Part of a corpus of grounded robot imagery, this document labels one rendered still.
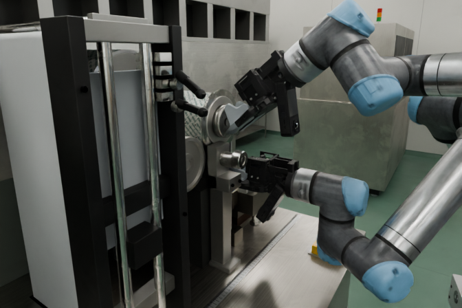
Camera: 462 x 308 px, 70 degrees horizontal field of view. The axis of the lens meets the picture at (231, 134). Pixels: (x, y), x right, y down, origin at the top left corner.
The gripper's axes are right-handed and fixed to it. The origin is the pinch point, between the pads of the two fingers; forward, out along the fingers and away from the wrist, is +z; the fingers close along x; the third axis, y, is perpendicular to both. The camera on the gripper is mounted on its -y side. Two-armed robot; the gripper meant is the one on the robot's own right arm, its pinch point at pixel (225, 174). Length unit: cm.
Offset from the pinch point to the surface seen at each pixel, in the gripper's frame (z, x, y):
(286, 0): 188, -444, 110
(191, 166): -2.8, 16.7, 7.9
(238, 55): 30, -54, 30
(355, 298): -17, -110, -109
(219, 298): -12.1, 19.8, -19.0
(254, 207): -6.5, -4.9, -9.9
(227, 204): -7.2, 9.5, -2.8
